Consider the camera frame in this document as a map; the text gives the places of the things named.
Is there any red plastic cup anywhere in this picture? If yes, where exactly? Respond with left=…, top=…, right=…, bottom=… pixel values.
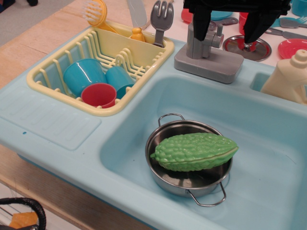
left=81, top=83, right=117, bottom=108

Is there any grey utensil handle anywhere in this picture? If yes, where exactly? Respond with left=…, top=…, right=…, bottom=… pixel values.
left=208, top=17, right=239, bottom=31

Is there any grey knife yellow handle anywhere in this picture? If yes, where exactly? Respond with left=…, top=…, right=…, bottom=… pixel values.
left=127, top=0, right=147, bottom=42

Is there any steel pot with handles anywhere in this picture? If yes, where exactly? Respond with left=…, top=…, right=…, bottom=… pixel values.
left=145, top=113, right=233, bottom=207

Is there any teal plastic plate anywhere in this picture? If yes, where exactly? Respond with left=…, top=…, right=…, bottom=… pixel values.
left=211, top=11, right=233, bottom=21

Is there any small blue plastic cup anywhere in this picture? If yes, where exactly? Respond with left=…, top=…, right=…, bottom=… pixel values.
left=106, top=66, right=135, bottom=99

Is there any light blue toy sink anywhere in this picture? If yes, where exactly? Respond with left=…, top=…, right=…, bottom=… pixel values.
left=0, top=26, right=307, bottom=230

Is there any large blue plastic cup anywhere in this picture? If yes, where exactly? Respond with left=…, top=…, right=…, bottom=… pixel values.
left=63, top=58, right=107, bottom=97

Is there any grey toy spatula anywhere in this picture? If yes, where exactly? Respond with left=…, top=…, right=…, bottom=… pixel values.
left=280, top=18, right=307, bottom=28

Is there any steel pot lid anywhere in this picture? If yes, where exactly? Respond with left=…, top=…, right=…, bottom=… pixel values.
left=223, top=35, right=272, bottom=61

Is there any cream dish soap bottle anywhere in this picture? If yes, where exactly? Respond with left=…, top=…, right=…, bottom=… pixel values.
left=261, top=49, right=307, bottom=105

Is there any red plastic plate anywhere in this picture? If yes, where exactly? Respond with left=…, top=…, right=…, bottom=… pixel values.
left=278, top=38, right=307, bottom=59

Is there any grey faucet lever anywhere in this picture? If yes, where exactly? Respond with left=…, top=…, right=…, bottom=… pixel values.
left=211, top=24, right=224, bottom=48

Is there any black cable loop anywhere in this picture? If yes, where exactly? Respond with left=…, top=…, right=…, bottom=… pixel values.
left=0, top=197, right=47, bottom=230

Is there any teal toy fork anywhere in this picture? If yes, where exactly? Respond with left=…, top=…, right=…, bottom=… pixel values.
left=271, top=16, right=307, bottom=28

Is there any grey toy faucet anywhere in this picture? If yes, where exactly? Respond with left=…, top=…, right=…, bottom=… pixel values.
left=174, top=23, right=244, bottom=84

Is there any teal bowl top right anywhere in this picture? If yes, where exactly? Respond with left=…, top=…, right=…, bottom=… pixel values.
left=291, top=0, right=307, bottom=16

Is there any yellow dish rack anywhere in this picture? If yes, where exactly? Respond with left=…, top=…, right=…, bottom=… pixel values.
left=26, top=21, right=176, bottom=117

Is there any red cup behind gripper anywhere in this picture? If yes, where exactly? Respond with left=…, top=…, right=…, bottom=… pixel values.
left=238, top=12, right=248, bottom=35

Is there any red cup behind faucet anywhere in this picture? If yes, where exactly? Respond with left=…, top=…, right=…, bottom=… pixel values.
left=181, top=9, right=193, bottom=23

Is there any green toy bitter gourd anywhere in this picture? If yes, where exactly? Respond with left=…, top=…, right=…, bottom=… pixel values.
left=150, top=133, right=238, bottom=172

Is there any yellow dish brush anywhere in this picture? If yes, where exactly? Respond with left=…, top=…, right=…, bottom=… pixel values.
left=83, top=0, right=117, bottom=34

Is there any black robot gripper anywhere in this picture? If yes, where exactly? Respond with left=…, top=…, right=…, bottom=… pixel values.
left=183, top=0, right=291, bottom=44

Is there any grey toy fork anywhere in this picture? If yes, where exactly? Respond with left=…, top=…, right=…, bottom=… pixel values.
left=150, top=0, right=174, bottom=47

